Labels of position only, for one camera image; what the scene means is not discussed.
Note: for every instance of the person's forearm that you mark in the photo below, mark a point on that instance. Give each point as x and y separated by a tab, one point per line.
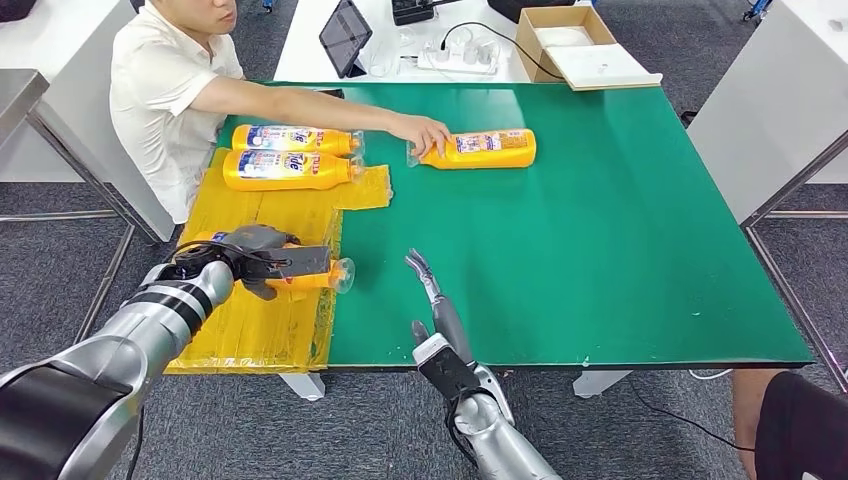
344	114

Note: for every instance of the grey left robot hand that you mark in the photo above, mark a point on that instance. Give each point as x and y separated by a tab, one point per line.
258	238

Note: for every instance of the steel table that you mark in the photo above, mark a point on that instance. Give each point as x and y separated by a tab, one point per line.
20	96

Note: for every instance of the brown cardboard box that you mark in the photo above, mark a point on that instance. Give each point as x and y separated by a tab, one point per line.
526	36

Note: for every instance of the white foam pad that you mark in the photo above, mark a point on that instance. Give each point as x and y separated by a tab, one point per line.
563	36

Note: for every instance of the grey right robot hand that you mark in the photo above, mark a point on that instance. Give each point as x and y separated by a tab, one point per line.
454	331

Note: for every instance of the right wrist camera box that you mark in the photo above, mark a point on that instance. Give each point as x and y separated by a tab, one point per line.
450	371

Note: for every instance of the black smartphone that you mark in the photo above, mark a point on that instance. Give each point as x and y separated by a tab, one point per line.
334	93

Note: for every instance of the black electronic device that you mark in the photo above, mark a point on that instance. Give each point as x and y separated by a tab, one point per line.
411	10

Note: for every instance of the white table leg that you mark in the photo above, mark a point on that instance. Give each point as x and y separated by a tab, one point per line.
596	384
301	387

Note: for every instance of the black tablet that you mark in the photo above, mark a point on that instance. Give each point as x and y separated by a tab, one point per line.
343	36

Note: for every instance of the white table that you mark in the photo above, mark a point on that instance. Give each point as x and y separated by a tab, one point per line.
298	53

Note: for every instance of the person's hand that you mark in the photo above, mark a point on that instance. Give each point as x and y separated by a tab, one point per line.
424	131

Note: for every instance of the green table mat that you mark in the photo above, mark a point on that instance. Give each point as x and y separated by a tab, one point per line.
629	232

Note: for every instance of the orange detergent bottle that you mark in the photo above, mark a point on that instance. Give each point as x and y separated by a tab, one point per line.
490	159
338	141
311	281
331	173

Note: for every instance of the black bag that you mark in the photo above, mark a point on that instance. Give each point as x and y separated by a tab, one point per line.
13	8
526	8

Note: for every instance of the white foam board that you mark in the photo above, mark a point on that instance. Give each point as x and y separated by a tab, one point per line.
599	67

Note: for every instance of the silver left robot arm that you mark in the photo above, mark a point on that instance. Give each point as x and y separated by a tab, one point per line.
119	344

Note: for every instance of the white desk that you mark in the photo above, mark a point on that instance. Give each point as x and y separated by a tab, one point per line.
762	99
40	40

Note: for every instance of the white power strip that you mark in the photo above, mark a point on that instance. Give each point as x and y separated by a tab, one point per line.
454	64

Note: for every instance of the yellow taped cardboard sheet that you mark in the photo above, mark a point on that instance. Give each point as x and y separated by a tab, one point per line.
265	331

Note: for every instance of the person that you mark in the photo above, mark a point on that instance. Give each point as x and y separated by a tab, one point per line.
159	86
802	430

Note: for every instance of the steel table frame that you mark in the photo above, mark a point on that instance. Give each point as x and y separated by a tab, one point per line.
792	179

